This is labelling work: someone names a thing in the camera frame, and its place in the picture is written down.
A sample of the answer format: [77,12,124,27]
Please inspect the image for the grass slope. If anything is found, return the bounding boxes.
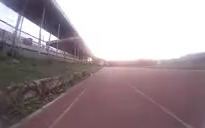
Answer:
[0,54,103,90]

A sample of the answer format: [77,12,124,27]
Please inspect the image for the distant hills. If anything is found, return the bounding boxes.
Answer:
[106,51,205,71]

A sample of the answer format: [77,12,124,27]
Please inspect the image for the red running track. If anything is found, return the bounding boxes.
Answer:
[21,66,205,128]

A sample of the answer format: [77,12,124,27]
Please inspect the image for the pale concrete kerb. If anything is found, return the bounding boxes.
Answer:
[9,71,98,128]

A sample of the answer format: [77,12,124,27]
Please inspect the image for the roofed grandstand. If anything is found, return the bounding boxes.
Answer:
[0,0,96,64]

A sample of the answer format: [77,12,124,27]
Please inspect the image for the wire fence on poles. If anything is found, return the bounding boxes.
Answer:
[0,13,88,63]

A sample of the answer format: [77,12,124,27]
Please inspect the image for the low rough stone wall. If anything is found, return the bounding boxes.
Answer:
[0,68,102,128]

